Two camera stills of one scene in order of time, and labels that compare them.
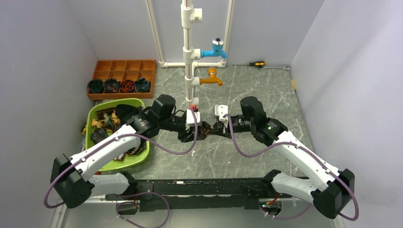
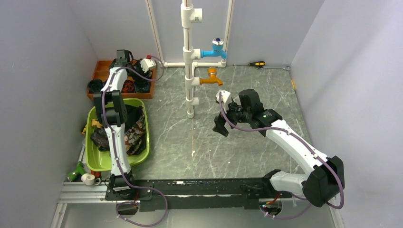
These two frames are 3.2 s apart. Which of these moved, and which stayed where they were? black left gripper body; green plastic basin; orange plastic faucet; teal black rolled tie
Moved: black left gripper body
Stayed: orange plastic faucet; green plastic basin; teal black rolled tie
